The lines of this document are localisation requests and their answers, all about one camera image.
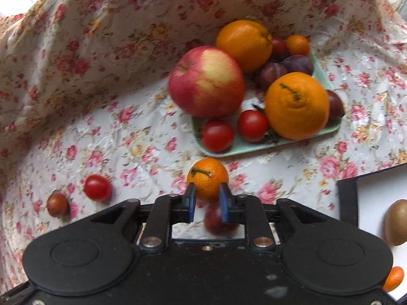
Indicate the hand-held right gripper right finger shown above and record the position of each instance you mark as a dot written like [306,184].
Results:
[224,205]

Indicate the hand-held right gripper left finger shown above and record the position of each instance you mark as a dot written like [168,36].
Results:
[191,204]

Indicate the small tangerine with stem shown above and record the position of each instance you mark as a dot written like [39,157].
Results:
[206,178]

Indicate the white box with dark rim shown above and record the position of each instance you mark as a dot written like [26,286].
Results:
[368,203]

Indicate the reddish plum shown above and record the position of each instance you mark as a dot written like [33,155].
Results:
[213,223]

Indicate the pale green plate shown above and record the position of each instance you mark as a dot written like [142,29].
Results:
[248,150]

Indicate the red cherry tomato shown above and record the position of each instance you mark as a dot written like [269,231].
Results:
[217,135]
[97,187]
[252,125]
[279,47]

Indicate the large orange with stem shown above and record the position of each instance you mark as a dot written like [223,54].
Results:
[297,108]

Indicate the red yellow apple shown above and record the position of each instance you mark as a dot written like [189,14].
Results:
[206,82]

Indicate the dark purple plum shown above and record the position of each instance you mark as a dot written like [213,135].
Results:
[299,64]
[272,73]
[336,104]

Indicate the floral tablecloth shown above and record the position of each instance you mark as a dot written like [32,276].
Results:
[95,101]

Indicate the brown kiwi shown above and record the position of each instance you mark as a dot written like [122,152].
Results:
[397,222]

